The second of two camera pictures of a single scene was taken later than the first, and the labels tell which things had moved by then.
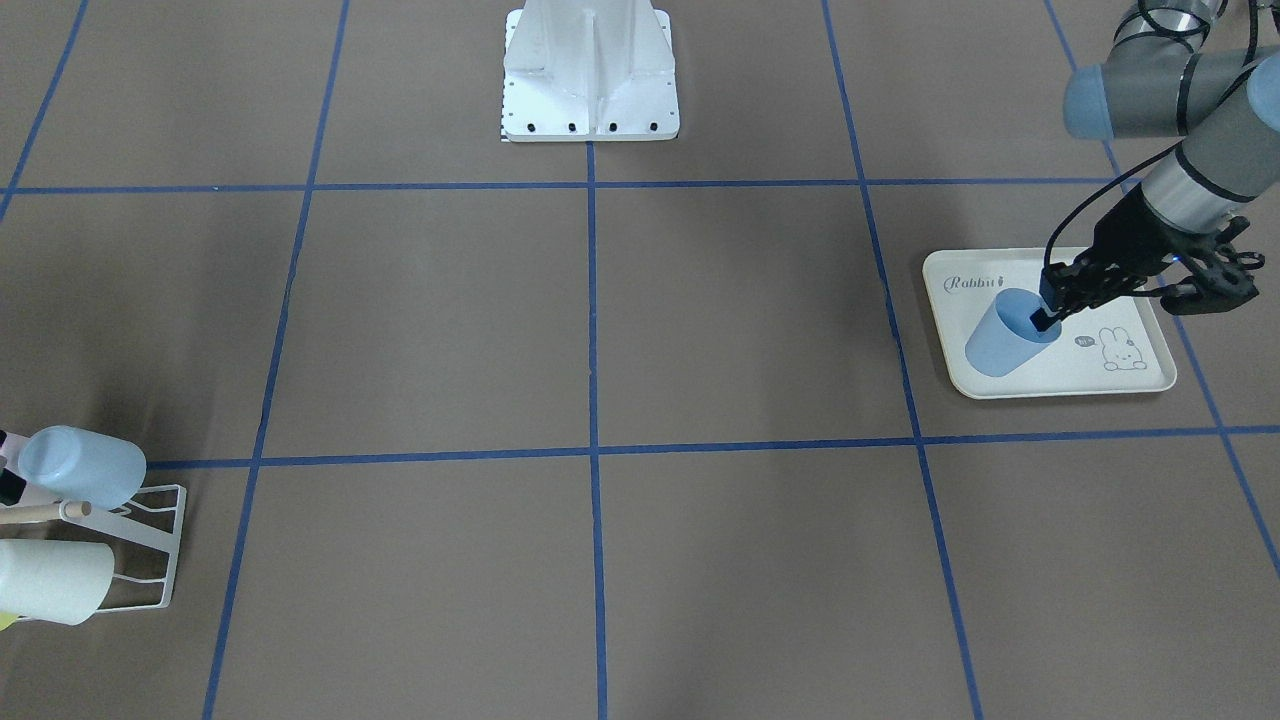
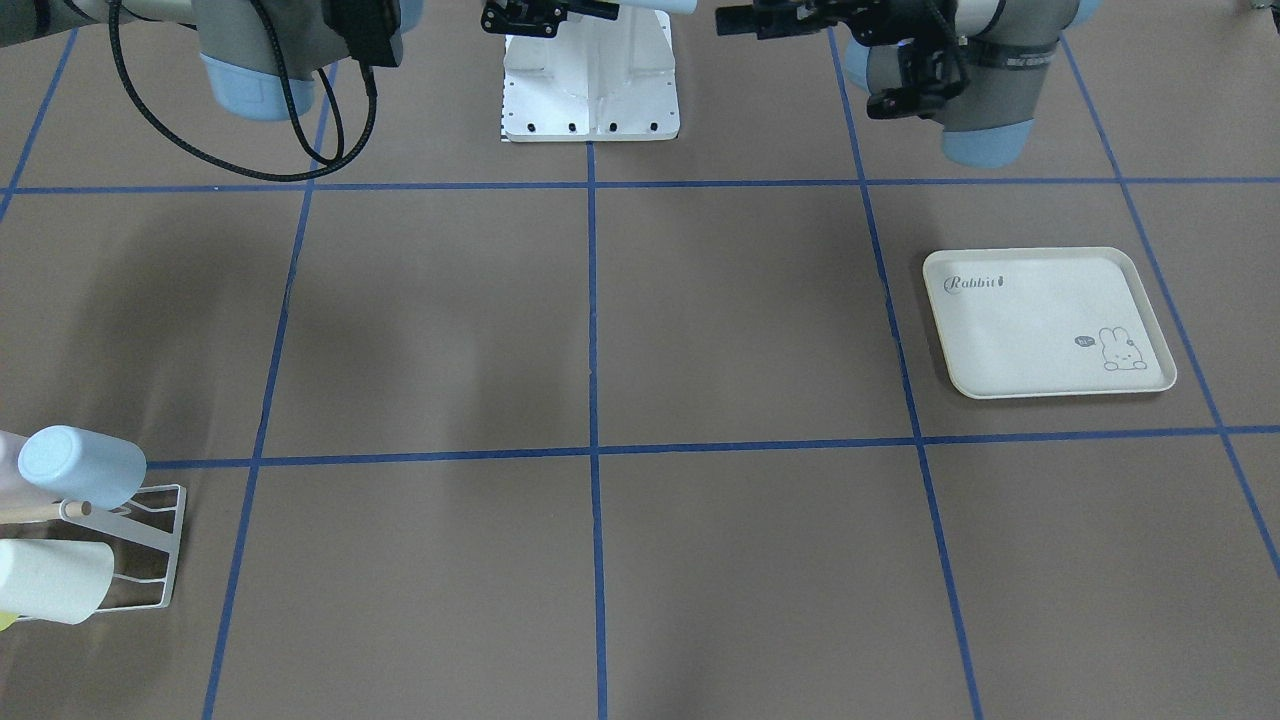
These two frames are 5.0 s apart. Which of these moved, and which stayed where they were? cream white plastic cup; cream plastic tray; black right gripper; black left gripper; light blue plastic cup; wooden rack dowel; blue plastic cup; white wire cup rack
Moved: black left gripper; black right gripper; blue plastic cup
Stayed: cream plastic tray; light blue plastic cup; cream white plastic cup; wooden rack dowel; white wire cup rack
